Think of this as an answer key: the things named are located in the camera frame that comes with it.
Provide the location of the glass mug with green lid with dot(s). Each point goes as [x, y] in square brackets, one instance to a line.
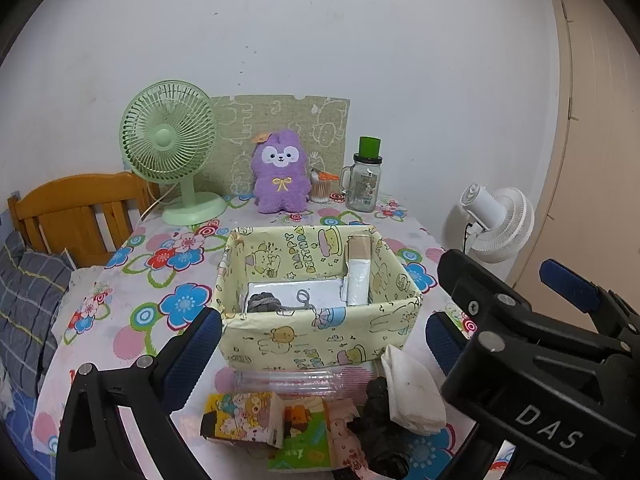
[362, 185]

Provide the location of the yellow cartoon tissue pack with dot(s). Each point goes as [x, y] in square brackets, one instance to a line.
[240, 415]

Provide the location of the grey knitted item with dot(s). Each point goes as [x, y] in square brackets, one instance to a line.
[262, 302]

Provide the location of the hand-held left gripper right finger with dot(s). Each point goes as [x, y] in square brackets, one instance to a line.
[442, 342]

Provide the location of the beige door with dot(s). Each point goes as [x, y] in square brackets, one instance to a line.
[600, 135]

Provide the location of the yellow cartoon print storage box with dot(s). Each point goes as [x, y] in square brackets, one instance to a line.
[300, 340]

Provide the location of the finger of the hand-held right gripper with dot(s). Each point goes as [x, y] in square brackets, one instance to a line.
[475, 285]
[570, 285]

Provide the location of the pink tissue pack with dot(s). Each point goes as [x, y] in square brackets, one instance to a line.
[345, 440]

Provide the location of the blue bedsheet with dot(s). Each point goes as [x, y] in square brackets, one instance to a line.
[20, 410]

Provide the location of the green desk fan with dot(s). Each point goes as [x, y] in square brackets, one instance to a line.
[165, 135]

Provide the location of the cotton swab jar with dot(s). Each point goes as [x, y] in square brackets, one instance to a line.
[320, 190]

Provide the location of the clear plastic bag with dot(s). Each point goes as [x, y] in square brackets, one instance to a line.
[280, 382]

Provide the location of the brown cardboard tube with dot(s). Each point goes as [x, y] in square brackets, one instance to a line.
[359, 246]

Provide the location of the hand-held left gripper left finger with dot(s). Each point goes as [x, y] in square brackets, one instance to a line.
[192, 355]

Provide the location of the white wrapped pack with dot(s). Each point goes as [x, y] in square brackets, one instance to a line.
[357, 280]

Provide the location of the white standing fan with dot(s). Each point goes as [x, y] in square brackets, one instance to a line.
[505, 225]

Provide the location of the white cloth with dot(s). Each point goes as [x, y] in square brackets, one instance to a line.
[412, 395]

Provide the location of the purple plush toy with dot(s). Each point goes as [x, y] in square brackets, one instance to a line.
[280, 180]

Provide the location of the black cloth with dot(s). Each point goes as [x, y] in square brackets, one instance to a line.
[375, 425]

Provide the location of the grey plaid pillow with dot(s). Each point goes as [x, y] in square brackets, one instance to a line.
[30, 300]

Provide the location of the flat white box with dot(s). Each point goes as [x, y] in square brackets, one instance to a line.
[325, 292]

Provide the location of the green tissue pack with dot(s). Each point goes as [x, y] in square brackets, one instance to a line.
[305, 440]

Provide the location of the green cartoon print mat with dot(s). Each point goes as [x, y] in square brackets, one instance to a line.
[280, 115]

